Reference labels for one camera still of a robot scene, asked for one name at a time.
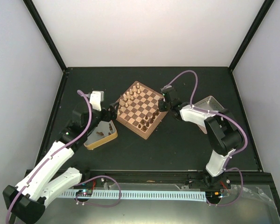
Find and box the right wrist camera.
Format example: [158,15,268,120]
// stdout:
[161,85,172,92]

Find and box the purple cable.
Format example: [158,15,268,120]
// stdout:
[162,70,249,164]
[6,89,94,224]

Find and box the left controller board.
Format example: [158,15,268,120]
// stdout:
[76,189,93,196]

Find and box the silver metal tray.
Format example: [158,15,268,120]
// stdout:
[194,96,224,134]

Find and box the wooden chess board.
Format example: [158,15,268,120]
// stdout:
[116,81,167,139]

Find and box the white slotted cable duct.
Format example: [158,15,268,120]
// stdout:
[59,189,206,202]

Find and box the black mounting rail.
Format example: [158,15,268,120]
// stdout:
[81,170,274,189]

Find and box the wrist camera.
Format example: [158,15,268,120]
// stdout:
[89,91,105,111]
[161,85,172,92]

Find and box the controller board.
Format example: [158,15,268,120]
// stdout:
[76,189,93,196]
[206,191,230,199]

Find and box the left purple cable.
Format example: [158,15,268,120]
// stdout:
[6,89,94,224]

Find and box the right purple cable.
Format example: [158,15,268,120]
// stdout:
[162,70,249,164]

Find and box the yellow tin box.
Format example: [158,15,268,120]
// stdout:
[84,121,118,150]

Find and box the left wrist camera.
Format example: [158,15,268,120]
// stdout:
[89,91,105,111]

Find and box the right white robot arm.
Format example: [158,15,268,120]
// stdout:
[158,86,248,188]

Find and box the right controller board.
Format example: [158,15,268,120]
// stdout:
[206,191,230,199]

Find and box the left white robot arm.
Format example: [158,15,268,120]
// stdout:
[2,102,119,224]

